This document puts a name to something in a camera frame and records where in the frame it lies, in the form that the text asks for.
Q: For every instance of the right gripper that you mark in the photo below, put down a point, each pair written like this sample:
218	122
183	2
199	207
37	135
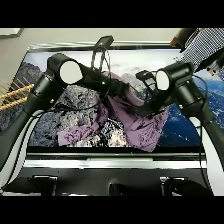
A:
155	106

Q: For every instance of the checked shirt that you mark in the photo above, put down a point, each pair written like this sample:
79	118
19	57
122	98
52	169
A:
205	45

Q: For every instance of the silver frame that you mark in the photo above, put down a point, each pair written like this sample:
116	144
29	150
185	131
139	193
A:
106	163

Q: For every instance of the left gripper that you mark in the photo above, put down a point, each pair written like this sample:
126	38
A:
118	87

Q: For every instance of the purple garment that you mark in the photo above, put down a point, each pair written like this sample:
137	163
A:
143	128

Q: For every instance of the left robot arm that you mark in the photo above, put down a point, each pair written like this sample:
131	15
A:
50	85

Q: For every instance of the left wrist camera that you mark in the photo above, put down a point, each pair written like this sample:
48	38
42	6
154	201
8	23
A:
105	41

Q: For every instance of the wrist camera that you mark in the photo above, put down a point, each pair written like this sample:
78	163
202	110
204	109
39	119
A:
146	81
105	41

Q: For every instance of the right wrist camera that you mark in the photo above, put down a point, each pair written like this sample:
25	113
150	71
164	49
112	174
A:
146	81

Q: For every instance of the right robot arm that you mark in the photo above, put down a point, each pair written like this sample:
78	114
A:
186	90

